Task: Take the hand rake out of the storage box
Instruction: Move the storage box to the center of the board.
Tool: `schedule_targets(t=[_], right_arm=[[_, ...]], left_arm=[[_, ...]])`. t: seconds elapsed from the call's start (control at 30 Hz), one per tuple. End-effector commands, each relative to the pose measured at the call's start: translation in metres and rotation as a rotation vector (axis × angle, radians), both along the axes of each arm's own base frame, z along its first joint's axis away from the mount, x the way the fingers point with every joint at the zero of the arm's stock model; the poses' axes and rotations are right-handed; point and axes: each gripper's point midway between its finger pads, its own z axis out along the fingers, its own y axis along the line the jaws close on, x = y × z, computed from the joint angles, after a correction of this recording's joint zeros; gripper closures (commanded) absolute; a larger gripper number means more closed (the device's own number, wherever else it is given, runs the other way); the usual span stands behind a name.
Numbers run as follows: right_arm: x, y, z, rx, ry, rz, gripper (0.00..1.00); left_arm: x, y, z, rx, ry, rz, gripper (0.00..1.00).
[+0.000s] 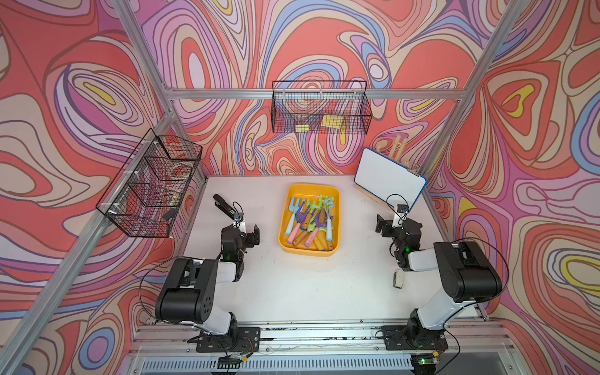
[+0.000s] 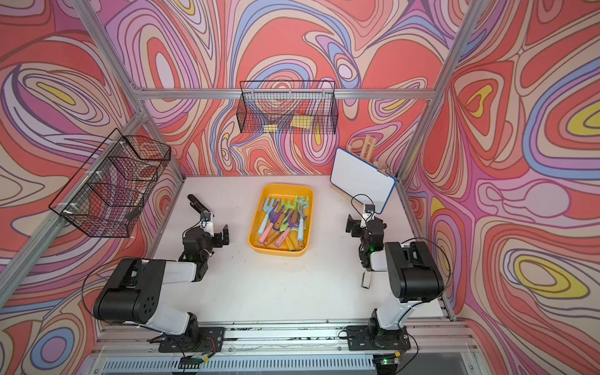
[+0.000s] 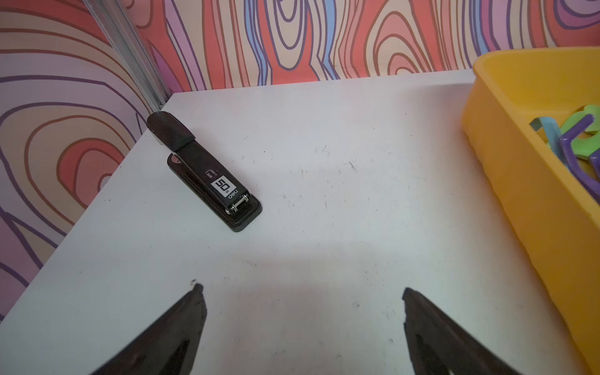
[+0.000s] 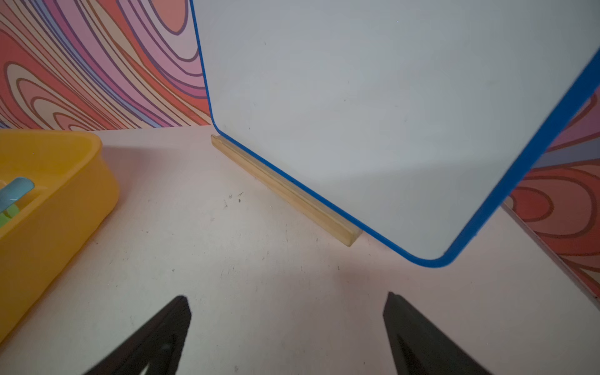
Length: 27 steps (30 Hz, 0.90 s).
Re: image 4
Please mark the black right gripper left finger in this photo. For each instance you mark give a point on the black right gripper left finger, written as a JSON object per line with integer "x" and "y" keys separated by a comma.
{"x": 155, "y": 348}

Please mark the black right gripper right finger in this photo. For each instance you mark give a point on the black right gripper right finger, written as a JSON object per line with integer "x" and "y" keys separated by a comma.
{"x": 418, "y": 346}

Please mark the yellow plastic storage box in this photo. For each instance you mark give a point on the yellow plastic storage box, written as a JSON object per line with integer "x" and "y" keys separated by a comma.
{"x": 74, "y": 191}

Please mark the wooden easel stand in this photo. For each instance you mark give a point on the wooden easel stand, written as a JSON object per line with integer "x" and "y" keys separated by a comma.
{"x": 333, "y": 223}

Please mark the blue framed whiteboard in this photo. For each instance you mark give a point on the blue framed whiteboard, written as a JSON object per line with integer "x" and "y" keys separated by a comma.
{"x": 412, "y": 119}

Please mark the blue handled garden fork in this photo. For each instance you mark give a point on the blue handled garden fork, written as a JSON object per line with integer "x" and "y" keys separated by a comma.
{"x": 14, "y": 191}

